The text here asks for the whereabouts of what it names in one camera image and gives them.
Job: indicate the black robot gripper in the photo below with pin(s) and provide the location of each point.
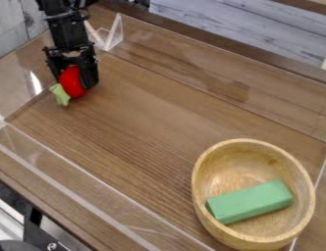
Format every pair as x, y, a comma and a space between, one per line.
71, 38

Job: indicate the red plush strawberry green stem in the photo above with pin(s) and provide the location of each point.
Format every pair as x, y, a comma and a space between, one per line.
69, 87

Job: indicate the light wooden bowl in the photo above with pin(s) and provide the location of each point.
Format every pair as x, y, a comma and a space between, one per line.
239, 163

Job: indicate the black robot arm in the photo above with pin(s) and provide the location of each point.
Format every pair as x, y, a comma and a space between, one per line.
60, 7

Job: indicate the green rectangular block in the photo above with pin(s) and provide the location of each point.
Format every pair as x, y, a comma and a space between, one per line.
250, 202

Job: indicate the clear acrylic corner bracket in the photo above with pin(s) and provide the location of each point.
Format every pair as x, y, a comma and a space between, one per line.
107, 38

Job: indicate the clear acrylic table enclosure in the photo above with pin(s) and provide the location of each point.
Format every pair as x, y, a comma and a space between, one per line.
105, 164

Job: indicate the black metal table mount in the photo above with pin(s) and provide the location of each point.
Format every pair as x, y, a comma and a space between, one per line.
46, 235

